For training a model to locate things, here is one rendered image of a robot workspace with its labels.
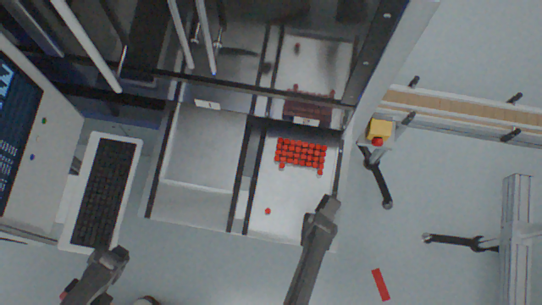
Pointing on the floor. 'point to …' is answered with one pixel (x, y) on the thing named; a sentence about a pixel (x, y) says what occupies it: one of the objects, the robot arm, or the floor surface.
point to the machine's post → (389, 63)
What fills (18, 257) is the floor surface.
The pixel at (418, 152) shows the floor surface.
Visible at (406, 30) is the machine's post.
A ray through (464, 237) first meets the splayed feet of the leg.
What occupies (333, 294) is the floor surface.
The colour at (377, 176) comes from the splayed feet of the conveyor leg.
